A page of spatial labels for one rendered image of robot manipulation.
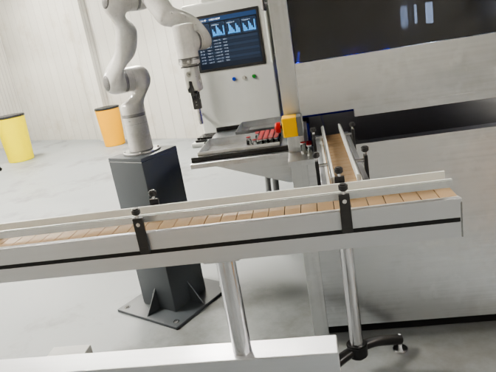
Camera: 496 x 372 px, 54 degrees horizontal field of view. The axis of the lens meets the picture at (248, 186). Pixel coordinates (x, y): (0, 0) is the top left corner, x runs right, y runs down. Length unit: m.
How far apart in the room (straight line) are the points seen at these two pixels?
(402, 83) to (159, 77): 6.06
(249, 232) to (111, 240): 0.33
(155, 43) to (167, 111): 1.01
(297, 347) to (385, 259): 0.85
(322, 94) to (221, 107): 1.18
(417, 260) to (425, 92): 0.67
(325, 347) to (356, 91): 0.96
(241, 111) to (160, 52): 4.76
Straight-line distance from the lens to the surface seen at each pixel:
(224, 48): 2.91
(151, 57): 7.74
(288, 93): 1.87
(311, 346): 1.35
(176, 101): 7.55
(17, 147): 8.59
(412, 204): 1.13
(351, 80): 1.88
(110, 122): 8.07
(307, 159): 1.78
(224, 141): 2.26
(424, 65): 1.91
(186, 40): 1.99
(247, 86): 2.90
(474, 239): 2.14
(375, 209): 1.12
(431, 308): 2.24
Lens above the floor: 1.34
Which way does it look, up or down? 17 degrees down
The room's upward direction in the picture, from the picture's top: 9 degrees counter-clockwise
